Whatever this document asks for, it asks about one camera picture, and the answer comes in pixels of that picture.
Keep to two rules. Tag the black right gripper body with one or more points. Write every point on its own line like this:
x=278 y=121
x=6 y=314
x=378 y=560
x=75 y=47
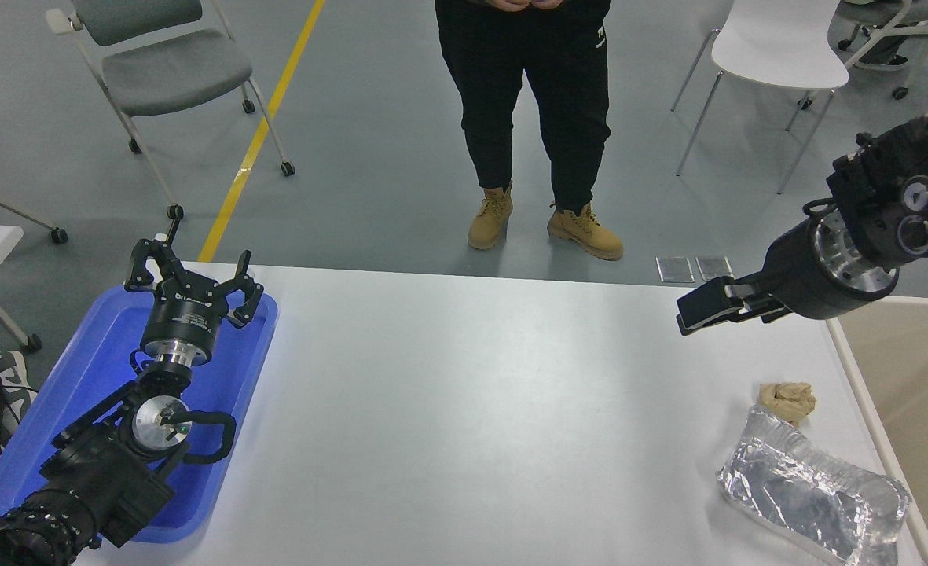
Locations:
x=801 y=275

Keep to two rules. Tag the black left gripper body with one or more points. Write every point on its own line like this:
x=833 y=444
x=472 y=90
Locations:
x=185 y=326

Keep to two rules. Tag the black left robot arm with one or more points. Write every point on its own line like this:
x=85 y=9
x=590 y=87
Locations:
x=94 y=472

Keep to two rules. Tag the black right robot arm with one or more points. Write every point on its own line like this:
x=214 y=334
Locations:
x=904 y=189

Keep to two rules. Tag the person's left hand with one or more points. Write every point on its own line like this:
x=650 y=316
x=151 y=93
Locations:
x=544 y=4

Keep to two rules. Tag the person's right hand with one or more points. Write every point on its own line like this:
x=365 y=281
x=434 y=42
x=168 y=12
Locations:
x=512 y=4

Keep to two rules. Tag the silver floor socket plate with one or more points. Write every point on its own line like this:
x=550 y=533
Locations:
x=674 y=270
x=715 y=267

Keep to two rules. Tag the crumpled tan paper ball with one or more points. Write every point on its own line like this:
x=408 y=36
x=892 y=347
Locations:
x=786 y=401

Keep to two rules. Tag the blue plastic tray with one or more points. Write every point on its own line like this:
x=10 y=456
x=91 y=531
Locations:
x=94 y=354

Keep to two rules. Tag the grey chair base with castor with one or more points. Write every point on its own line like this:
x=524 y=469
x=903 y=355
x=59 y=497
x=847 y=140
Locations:
x=58 y=235

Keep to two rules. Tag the large pale bin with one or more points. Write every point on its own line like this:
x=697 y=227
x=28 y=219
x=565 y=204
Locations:
x=919 y=393

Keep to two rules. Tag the grey padded chair on castors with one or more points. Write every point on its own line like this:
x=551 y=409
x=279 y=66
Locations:
x=165 y=71
x=864 y=8

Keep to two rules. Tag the white plastic chair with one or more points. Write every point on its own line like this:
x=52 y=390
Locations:
x=770 y=39

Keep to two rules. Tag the person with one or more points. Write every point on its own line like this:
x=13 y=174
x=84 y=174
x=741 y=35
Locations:
x=511 y=79

